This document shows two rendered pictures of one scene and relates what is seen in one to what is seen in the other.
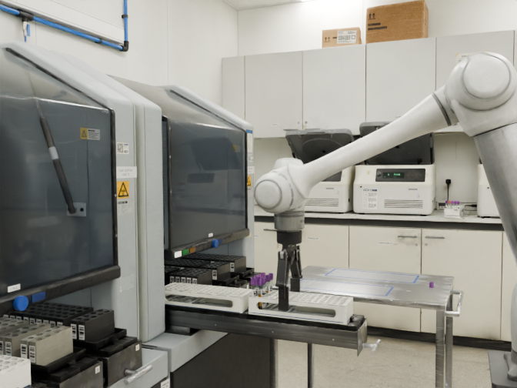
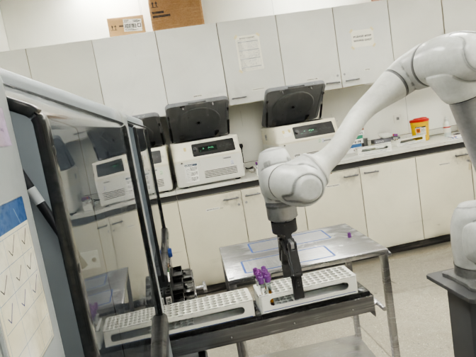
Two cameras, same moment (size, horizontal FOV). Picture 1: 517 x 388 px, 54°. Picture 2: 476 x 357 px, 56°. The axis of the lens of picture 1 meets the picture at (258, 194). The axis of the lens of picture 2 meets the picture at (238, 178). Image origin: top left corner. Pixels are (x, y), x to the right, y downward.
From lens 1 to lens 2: 0.79 m
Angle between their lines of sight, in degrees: 30
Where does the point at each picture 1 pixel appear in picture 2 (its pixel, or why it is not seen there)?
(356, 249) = (188, 220)
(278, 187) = (319, 179)
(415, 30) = (196, 17)
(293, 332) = (315, 316)
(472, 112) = (465, 83)
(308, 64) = (100, 53)
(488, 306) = not seen: hidden behind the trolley
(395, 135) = (370, 110)
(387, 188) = (205, 161)
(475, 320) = not seen: hidden behind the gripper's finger
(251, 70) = (36, 63)
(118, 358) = not seen: outside the picture
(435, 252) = (254, 206)
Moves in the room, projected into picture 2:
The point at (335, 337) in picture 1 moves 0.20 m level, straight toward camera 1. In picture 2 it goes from (354, 307) to (403, 333)
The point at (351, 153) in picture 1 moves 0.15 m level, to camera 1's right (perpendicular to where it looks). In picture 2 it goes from (353, 133) to (390, 125)
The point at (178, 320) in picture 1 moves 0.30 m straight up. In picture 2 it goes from (186, 348) to (166, 244)
